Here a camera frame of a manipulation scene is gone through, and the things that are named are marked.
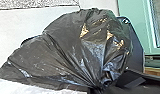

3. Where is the black trash bag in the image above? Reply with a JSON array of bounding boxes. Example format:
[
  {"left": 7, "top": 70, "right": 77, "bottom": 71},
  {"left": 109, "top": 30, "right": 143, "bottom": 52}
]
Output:
[{"left": 0, "top": 7, "right": 134, "bottom": 94}]

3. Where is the green glass door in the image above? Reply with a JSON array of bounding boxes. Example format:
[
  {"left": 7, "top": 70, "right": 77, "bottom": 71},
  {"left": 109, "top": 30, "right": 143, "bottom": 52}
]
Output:
[{"left": 116, "top": 0, "right": 160, "bottom": 69}]

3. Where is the shiny base bolt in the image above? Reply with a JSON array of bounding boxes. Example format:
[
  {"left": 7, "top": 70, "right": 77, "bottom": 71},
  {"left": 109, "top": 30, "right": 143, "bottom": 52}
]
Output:
[{"left": 121, "top": 18, "right": 132, "bottom": 26}]

